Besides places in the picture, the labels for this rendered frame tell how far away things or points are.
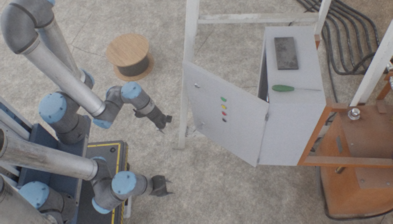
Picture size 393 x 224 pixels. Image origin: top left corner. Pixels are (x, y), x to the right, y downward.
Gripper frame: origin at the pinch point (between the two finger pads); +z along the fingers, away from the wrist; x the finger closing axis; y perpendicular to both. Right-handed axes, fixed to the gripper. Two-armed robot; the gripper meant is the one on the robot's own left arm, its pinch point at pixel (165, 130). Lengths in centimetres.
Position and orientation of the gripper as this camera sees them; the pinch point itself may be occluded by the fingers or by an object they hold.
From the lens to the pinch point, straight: 171.6
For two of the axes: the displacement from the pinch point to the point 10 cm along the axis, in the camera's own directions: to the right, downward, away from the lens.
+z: 4.8, 5.9, 6.4
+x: 1.3, -7.8, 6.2
